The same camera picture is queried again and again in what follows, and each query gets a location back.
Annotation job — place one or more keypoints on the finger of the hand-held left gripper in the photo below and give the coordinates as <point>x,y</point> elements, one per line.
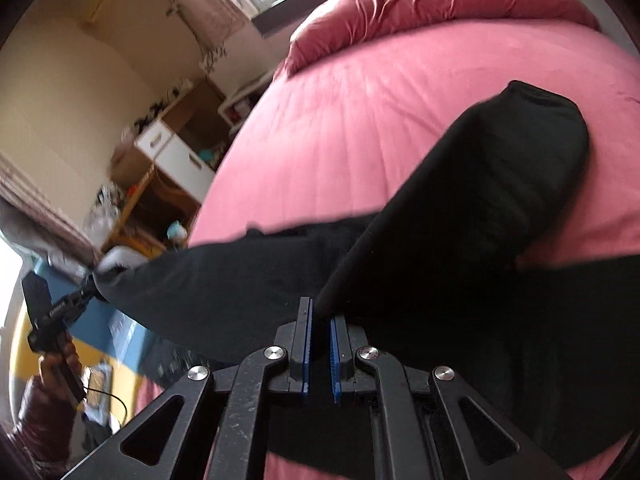
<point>84,292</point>

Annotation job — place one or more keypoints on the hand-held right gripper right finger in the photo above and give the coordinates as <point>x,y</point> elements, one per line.
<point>334,355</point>

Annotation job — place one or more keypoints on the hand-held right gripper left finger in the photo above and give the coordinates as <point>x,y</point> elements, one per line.
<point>308,350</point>

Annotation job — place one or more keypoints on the black pants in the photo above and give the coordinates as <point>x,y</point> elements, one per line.
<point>450,210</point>

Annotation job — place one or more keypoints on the person's left forearm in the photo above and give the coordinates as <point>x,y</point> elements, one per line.
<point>40,425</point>

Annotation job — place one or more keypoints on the person's left hand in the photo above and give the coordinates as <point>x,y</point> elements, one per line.
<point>50,372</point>

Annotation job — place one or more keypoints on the white cloth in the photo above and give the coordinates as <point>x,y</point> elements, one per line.
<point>117,257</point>

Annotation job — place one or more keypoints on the blue yellow floor mat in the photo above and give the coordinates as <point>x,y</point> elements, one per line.
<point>117,332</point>

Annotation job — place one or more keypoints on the grey cloth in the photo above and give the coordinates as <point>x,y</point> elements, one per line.
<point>30,232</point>

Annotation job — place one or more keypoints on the teal cup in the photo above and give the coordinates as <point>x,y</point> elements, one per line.
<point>176,234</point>

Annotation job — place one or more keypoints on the wooden desk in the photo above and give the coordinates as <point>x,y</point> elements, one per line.
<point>145,200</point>

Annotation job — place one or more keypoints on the white drawer unit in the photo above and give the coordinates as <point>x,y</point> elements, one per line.
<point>185,165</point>

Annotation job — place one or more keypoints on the pink bed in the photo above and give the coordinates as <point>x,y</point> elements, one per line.
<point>350,135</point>

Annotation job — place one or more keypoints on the white shelf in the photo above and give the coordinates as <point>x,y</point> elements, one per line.
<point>240,102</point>

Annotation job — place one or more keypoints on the floral curtain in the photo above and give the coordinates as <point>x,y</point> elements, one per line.
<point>215,15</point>

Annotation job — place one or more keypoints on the dark headboard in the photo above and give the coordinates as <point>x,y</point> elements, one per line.
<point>280,17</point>

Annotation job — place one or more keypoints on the pink duvet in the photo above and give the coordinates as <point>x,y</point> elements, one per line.
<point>425,5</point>

